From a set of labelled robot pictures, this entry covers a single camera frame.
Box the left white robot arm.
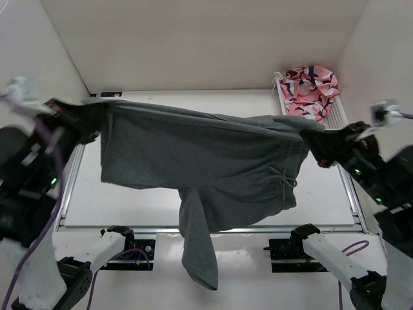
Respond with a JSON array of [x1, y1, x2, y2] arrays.
[[1, 99, 136, 309]]

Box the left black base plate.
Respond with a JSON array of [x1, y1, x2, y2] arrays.
[[103, 237, 156, 271]]

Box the grey shorts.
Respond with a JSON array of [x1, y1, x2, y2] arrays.
[[84, 98, 324, 291]]

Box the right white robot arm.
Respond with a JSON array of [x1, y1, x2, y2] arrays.
[[290, 121, 412, 309]]

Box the aluminium frame rail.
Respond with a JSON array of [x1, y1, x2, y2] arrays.
[[55, 224, 366, 234]]

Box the pink patterned shorts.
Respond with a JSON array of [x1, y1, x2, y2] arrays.
[[274, 65, 340, 123]]

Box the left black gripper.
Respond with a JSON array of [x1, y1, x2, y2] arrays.
[[34, 96, 108, 187]]

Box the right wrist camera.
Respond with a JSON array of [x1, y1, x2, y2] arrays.
[[370, 99, 403, 127]]

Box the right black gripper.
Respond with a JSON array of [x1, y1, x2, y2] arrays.
[[301, 119, 396, 204]]

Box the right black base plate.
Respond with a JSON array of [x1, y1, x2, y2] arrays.
[[263, 239, 327, 273]]

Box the white plastic basket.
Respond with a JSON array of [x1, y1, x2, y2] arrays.
[[272, 72, 348, 130]]

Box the small black label tag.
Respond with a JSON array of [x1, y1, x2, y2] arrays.
[[100, 91, 123, 98]]

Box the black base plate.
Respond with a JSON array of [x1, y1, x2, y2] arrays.
[[263, 239, 327, 273], [103, 237, 156, 271]]

